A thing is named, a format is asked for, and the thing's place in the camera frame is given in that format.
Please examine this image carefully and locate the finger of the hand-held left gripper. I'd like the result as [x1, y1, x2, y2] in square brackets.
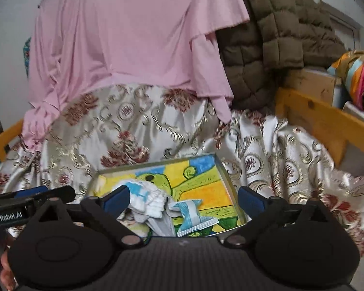
[33, 186, 76, 203]
[14, 186, 50, 200]

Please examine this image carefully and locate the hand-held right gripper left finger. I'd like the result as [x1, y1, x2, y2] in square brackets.
[33, 185, 144, 247]

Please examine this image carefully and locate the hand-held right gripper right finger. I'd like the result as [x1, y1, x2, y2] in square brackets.
[238, 185, 331, 247]

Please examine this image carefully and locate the white and blue cloth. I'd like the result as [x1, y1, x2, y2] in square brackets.
[115, 179, 174, 219]

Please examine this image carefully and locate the shallow box with colourful drawing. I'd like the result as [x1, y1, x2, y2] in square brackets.
[88, 152, 253, 239]

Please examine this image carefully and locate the grey cloth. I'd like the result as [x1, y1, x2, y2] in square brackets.
[130, 209, 177, 239]

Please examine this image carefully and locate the light blue white sock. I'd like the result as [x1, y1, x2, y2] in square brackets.
[170, 198, 218, 237]

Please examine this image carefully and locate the person's left hand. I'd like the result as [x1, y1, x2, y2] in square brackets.
[0, 249, 19, 291]

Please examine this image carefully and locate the floral satin bedspread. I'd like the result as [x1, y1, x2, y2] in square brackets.
[0, 83, 364, 279]

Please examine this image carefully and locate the cardboard box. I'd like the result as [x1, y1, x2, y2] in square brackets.
[283, 67, 347, 109]

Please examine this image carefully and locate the brown quilted jacket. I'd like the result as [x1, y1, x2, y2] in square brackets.
[215, 0, 347, 112]

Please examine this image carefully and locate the pink garment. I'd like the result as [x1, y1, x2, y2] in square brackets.
[21, 0, 251, 153]

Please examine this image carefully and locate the colourful striped cloth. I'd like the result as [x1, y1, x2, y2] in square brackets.
[328, 50, 364, 113]

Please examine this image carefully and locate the wooden bed frame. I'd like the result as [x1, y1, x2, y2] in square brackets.
[0, 86, 364, 169]

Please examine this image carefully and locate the teal patterned wall hanging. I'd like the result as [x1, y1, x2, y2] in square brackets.
[22, 36, 34, 77]

